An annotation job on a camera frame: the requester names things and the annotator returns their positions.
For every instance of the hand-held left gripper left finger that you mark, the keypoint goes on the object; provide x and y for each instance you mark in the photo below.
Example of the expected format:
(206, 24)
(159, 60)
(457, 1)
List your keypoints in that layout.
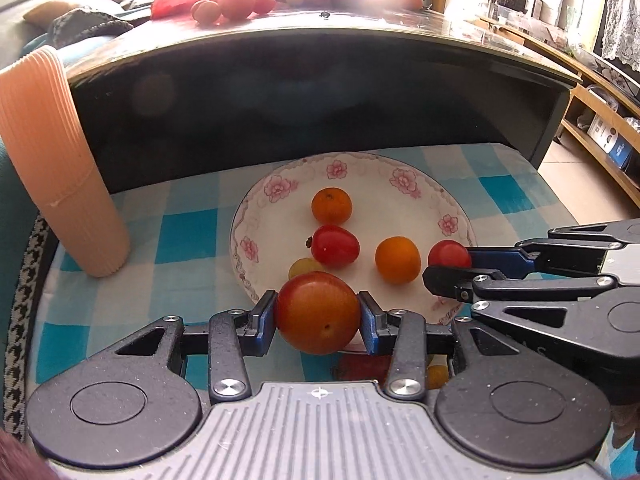
(264, 320)

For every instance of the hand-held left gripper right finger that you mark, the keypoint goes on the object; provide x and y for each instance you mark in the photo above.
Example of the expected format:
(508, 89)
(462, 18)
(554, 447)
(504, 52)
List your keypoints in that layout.
(369, 325)

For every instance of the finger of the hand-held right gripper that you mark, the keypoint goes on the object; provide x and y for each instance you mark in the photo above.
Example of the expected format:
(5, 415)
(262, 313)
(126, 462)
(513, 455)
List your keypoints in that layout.
(450, 282)
(492, 259)

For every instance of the round small red tomato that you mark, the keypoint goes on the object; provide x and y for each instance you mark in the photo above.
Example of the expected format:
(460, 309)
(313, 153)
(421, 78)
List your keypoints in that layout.
(447, 253)

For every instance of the large red tomato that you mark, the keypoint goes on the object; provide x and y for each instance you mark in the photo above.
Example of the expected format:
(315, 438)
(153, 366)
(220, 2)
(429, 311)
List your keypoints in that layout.
(317, 312)

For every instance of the orange cherry tomato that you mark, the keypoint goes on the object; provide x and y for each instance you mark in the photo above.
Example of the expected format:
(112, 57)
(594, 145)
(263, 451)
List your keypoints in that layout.
(331, 205)
(397, 259)

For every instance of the yellow green jujube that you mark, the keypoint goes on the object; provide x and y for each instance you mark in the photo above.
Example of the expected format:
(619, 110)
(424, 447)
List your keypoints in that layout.
(304, 266)

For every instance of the oval small red tomato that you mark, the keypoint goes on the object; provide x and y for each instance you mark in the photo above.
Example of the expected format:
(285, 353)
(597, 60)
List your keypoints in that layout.
(335, 246)

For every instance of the orange cherry tomato top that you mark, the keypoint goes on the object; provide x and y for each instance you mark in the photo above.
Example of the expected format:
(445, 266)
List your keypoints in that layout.
(331, 205)

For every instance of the white floral plate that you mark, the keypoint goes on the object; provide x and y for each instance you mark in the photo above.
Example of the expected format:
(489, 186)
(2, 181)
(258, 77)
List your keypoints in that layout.
(370, 185)

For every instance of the blue white checked tablecloth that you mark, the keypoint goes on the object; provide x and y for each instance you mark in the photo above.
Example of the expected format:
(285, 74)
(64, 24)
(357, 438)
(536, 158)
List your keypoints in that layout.
(190, 230)

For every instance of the blue white box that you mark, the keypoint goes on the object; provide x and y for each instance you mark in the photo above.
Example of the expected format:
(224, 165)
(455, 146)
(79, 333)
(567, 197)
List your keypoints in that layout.
(610, 140)

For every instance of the wooden television cabinet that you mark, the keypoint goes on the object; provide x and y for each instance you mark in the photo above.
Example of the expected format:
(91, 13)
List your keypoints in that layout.
(590, 110)

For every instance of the dark coffee table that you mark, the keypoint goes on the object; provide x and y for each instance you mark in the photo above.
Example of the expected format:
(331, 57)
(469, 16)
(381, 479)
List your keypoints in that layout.
(300, 90)

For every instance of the houndstooth cloth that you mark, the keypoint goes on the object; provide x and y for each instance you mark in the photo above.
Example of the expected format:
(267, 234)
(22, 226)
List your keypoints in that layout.
(25, 335)

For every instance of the pink rolled ribbed mat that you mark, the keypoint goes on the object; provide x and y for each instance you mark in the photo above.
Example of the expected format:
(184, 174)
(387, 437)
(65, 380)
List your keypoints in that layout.
(55, 160)

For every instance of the orange mandarin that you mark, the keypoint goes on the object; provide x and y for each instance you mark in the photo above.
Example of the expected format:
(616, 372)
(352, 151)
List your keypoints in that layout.
(411, 1)

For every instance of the white lace cloth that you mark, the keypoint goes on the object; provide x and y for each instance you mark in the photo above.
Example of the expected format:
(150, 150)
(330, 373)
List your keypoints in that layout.
(620, 20)

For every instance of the dark red fuzzy cloth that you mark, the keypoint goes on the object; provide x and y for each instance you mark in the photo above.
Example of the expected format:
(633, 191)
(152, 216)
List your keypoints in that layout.
(17, 460)

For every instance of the brownish round fruit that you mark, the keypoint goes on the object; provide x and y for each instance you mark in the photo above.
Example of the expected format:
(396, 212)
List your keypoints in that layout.
(205, 11)

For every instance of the dark patterned cushion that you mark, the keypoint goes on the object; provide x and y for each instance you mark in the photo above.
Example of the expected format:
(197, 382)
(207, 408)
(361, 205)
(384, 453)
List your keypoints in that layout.
(90, 25)

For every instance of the yellow cushion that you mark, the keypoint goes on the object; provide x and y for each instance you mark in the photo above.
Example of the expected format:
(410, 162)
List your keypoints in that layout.
(50, 11)

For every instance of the grey sofa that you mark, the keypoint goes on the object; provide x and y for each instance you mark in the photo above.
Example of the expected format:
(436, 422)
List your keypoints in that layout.
(20, 20)

